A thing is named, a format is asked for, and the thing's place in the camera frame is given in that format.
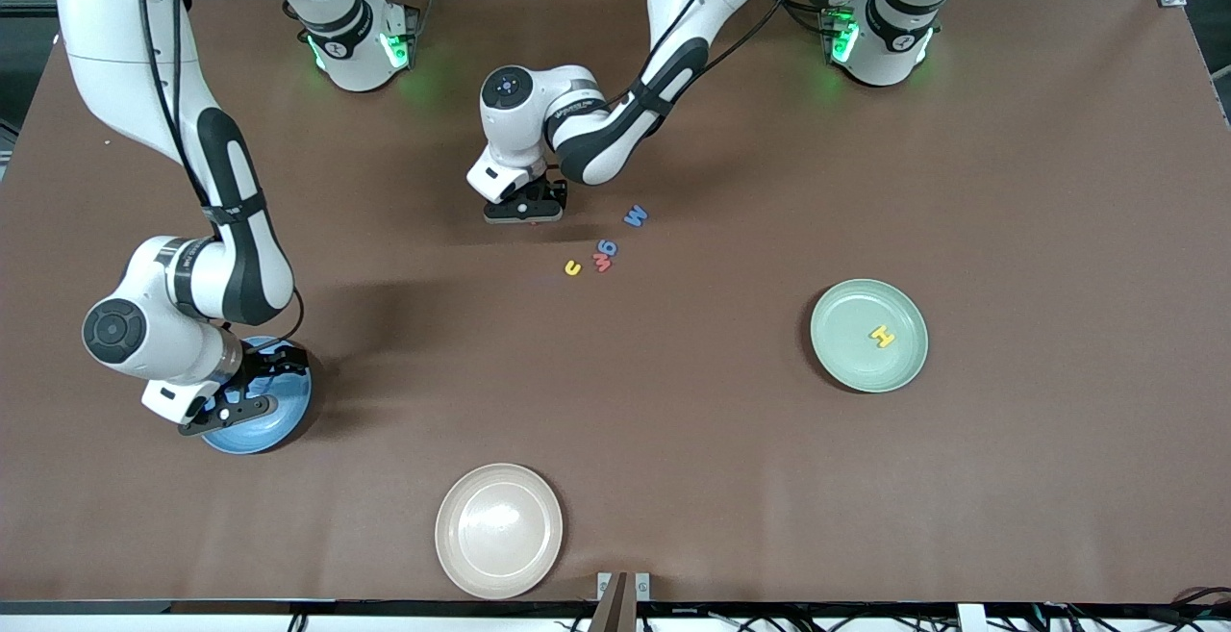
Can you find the green plate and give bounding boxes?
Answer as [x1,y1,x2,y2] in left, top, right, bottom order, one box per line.
[810,278,930,393]

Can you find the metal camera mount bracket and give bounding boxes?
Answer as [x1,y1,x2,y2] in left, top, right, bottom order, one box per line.
[596,571,652,632]

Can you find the blue plate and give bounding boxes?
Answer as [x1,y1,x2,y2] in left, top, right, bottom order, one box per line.
[197,336,314,455]

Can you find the beige plate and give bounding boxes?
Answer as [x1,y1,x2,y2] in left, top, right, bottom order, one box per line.
[435,463,565,600]

